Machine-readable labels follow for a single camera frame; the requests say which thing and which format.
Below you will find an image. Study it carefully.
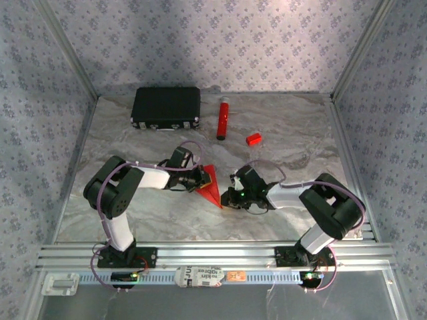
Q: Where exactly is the red paper sheet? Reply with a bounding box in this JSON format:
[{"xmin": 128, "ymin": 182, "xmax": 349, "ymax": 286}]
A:
[{"xmin": 195, "ymin": 164, "xmax": 224, "ymax": 210}]

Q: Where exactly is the red cylindrical tube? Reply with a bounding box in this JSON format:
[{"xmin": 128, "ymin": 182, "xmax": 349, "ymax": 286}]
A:
[{"xmin": 216, "ymin": 96, "xmax": 230, "ymax": 141}]

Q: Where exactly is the black hard case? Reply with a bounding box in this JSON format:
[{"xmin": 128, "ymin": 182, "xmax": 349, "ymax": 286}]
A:
[{"xmin": 130, "ymin": 87, "xmax": 201, "ymax": 131}]

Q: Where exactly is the small black controller board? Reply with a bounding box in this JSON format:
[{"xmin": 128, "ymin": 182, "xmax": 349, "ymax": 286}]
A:
[
  {"xmin": 299, "ymin": 271, "xmax": 324, "ymax": 288},
  {"xmin": 110, "ymin": 271, "xmax": 139, "ymax": 288}
]

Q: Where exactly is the aluminium mounting rail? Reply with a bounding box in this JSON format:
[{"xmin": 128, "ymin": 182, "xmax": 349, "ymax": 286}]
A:
[{"xmin": 35, "ymin": 242, "xmax": 398, "ymax": 271}]

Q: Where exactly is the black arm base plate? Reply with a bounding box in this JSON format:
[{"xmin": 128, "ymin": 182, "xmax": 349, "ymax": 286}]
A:
[
  {"xmin": 274, "ymin": 245, "xmax": 336, "ymax": 267},
  {"xmin": 97, "ymin": 247, "xmax": 157, "ymax": 269}
]

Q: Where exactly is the slotted grey cable duct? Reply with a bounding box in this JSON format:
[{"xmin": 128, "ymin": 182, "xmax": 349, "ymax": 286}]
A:
[{"xmin": 78, "ymin": 270, "xmax": 303, "ymax": 285}]

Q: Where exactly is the aluminium table edge rail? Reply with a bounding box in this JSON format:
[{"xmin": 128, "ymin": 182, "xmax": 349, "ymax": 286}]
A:
[
  {"xmin": 51, "ymin": 96, "xmax": 100, "ymax": 244},
  {"xmin": 328, "ymin": 96, "xmax": 380, "ymax": 243}
]

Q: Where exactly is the white plastic bracket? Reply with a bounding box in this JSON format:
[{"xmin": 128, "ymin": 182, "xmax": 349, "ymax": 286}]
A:
[{"xmin": 41, "ymin": 272, "xmax": 80, "ymax": 297}]

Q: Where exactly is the aluminium corner post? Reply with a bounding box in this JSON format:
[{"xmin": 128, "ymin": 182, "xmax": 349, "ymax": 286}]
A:
[
  {"xmin": 330, "ymin": 0, "xmax": 396, "ymax": 101},
  {"xmin": 35, "ymin": 0, "xmax": 100, "ymax": 100}
]

